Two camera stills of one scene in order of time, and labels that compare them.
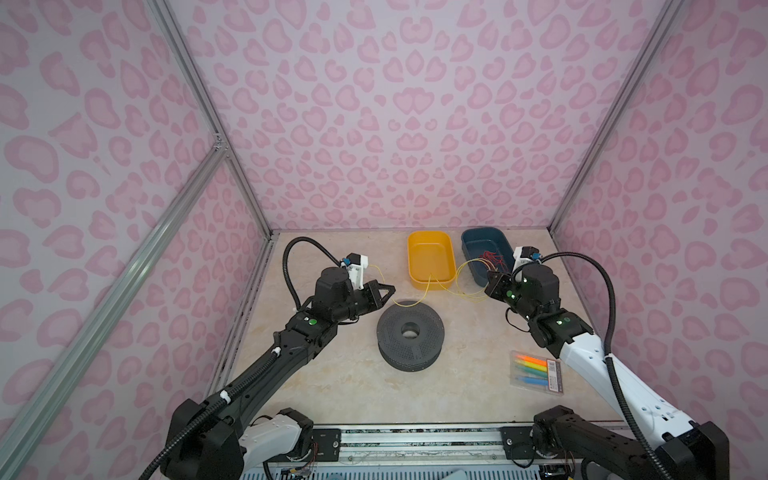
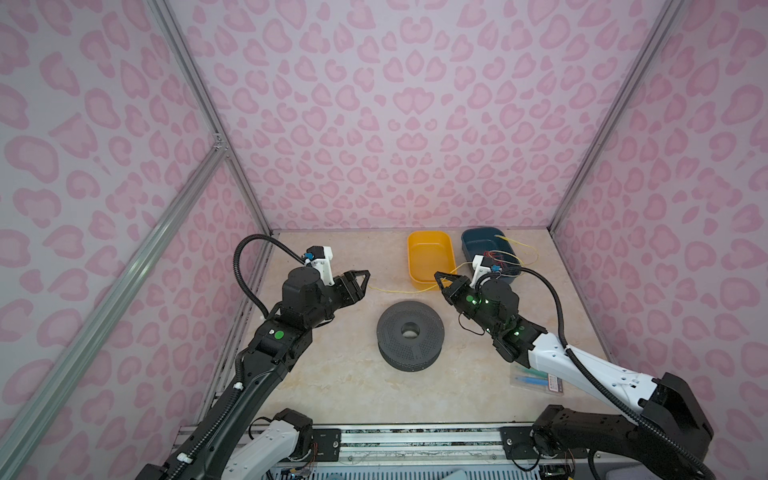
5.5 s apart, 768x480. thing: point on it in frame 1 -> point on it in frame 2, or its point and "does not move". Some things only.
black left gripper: [374, 300] -> [348, 287]
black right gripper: [495, 288] -> [455, 290]
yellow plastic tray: [431, 260] does not move
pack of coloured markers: [535, 372] does not move
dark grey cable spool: [410, 338] does not move
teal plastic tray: [487, 249] does not move
